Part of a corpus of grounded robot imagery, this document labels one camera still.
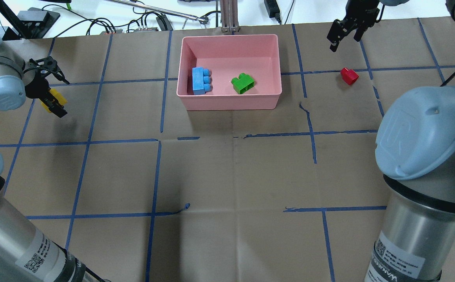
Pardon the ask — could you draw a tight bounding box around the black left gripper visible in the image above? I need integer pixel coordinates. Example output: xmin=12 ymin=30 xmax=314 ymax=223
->
xmin=23 ymin=56 xmax=70 ymax=118

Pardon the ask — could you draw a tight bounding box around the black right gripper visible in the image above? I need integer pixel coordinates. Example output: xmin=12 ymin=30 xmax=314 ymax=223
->
xmin=327 ymin=0 xmax=383 ymax=52

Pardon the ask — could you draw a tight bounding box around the yellow toy block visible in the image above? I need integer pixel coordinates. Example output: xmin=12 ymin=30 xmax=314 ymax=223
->
xmin=39 ymin=88 xmax=67 ymax=118

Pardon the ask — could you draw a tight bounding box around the red toy block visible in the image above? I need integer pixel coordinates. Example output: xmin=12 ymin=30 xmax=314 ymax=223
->
xmin=340 ymin=67 xmax=359 ymax=86

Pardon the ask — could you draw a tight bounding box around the green toy block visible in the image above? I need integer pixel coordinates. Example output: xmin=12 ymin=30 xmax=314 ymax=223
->
xmin=231 ymin=73 xmax=255 ymax=94

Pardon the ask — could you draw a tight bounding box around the blue toy block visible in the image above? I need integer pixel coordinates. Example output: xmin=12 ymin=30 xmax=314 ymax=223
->
xmin=191 ymin=67 xmax=213 ymax=95

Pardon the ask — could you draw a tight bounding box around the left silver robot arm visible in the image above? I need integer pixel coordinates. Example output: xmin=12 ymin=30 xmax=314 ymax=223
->
xmin=0 ymin=38 xmax=103 ymax=282

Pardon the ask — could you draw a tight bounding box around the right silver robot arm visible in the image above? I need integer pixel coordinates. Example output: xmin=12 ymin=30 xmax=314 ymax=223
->
xmin=364 ymin=80 xmax=455 ymax=282

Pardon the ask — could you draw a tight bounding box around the pink plastic box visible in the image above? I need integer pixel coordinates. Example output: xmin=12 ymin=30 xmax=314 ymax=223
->
xmin=176 ymin=34 xmax=282 ymax=111

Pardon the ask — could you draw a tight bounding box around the black tripod stand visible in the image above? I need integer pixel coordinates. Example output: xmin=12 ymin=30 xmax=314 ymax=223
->
xmin=0 ymin=0 xmax=61 ymax=39

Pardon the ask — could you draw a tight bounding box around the black power adapter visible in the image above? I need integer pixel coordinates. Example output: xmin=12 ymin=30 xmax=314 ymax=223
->
xmin=263 ymin=0 xmax=282 ymax=25

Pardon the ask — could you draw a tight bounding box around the silver metal rod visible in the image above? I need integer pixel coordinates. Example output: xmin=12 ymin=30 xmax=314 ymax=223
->
xmin=108 ymin=0 xmax=209 ymax=24

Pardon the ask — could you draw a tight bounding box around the brown paper table cover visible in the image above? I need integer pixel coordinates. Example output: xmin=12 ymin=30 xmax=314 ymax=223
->
xmin=0 ymin=17 xmax=455 ymax=282

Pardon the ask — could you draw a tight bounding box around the aluminium frame post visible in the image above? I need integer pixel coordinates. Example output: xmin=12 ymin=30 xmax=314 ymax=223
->
xmin=220 ymin=0 xmax=240 ymax=33

